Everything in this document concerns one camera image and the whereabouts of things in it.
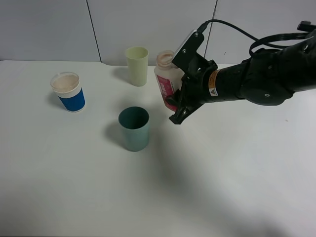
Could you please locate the plastic drink bottle pink label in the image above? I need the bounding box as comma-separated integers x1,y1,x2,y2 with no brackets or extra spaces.
154,50,184,111

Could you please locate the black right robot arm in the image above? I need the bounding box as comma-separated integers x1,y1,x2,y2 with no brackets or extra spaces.
166,32,316,124

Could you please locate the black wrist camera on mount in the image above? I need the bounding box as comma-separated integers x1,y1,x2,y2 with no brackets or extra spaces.
172,30,208,75

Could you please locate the clear cup with blue sleeve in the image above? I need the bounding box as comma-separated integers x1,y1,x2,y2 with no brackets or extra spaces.
50,72,85,112

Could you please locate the teal green plastic cup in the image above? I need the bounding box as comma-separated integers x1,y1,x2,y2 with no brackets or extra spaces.
118,106,150,152

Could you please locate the pale yellow plastic cup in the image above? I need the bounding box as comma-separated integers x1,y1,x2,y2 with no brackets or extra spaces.
125,46,149,87

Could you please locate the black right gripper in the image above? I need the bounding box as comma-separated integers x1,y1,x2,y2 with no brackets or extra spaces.
165,60,247,124

